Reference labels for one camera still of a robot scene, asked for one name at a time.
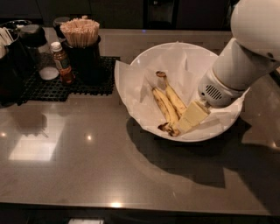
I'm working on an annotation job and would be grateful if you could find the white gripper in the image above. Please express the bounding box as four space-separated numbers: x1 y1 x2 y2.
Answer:
178 68 247 134

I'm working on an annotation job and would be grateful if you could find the spotted banana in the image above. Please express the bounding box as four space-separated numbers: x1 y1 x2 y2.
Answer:
156 71 186 117
152 87 180 137

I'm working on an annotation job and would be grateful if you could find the white round bowl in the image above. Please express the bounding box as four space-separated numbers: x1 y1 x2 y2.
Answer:
125 42 246 144

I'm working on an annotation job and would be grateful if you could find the white paper liner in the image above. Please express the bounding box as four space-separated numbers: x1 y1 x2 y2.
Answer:
115 42 244 142

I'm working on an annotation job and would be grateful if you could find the black chopstick holder cup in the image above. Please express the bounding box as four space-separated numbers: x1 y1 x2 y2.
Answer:
62 38 103 85

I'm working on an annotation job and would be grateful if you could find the small orange sauce bottle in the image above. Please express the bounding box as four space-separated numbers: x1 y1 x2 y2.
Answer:
51 41 75 85

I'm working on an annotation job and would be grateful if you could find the wooden chopsticks bundle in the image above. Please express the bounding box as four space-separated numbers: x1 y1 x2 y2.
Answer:
60 16 100 48

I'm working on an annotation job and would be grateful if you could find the black grid mat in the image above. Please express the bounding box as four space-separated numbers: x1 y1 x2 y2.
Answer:
17 56 120 105

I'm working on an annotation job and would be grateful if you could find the dark jar behind chopsticks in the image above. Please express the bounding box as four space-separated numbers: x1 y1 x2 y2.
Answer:
52 17 70 39

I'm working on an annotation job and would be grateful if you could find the glass shaker black lid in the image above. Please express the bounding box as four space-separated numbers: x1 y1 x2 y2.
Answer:
20 24 59 81

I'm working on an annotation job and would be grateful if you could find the black container at left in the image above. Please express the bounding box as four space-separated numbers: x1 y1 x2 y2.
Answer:
0 20 34 105

